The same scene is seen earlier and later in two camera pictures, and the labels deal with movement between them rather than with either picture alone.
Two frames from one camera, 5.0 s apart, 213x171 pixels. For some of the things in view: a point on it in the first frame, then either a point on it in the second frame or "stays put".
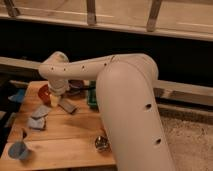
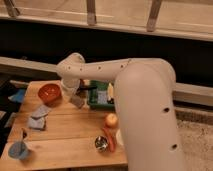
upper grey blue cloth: [42, 111] stays put
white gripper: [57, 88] to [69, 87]
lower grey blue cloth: [36, 123] stays put
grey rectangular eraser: [67, 105] to [76, 101]
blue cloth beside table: [19, 97] stays put
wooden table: [68, 135] stays put
